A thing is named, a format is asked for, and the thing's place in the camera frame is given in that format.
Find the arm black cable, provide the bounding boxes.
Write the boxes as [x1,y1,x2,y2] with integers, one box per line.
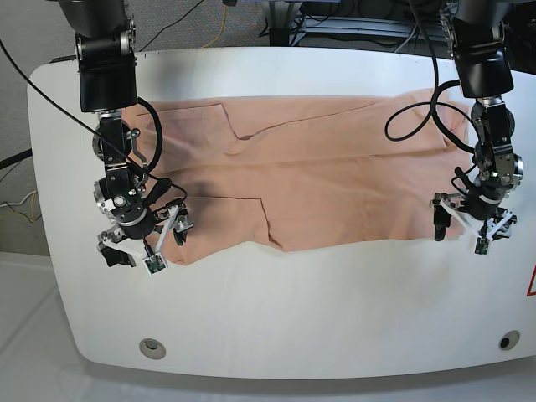
[129,96,164,175]
[384,79,477,154]

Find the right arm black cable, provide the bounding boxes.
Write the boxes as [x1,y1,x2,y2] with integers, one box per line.
[129,96,164,175]

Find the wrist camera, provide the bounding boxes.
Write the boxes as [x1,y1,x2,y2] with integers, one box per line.
[474,236,491,255]
[143,253,168,276]

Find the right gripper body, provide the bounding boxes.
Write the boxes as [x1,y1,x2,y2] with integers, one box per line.
[98,200,193,255]

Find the peach orange T-shirt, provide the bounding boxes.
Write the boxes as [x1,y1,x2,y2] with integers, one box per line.
[154,90,471,265]

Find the red warning sticker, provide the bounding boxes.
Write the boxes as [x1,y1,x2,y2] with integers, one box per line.
[526,266,536,296]

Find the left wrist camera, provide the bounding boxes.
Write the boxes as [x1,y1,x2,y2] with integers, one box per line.
[474,236,491,255]

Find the metal stand base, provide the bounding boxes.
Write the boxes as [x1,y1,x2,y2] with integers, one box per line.
[263,0,424,47]

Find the table grommet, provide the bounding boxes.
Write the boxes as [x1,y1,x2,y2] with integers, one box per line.
[499,330,520,351]
[139,338,167,360]

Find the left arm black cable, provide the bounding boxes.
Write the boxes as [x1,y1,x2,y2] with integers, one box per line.
[384,79,477,154]

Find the thin black overhead cable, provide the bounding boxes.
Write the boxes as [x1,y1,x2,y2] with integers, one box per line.
[0,39,147,177]

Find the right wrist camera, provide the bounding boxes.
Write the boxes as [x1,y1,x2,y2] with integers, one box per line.
[143,253,168,276]

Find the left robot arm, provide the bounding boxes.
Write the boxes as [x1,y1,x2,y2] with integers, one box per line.
[431,1,523,255]

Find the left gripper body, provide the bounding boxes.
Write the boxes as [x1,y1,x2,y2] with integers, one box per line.
[430,186,518,239]

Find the right table grommet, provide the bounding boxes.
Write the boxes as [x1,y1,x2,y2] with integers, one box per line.
[499,330,520,351]

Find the left table grommet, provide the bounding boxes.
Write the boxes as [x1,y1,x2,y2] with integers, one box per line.
[139,338,167,360]

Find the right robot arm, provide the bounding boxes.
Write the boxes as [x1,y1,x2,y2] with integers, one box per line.
[59,1,193,274]

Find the yellow cable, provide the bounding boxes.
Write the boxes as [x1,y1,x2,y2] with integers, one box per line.
[203,3,229,49]

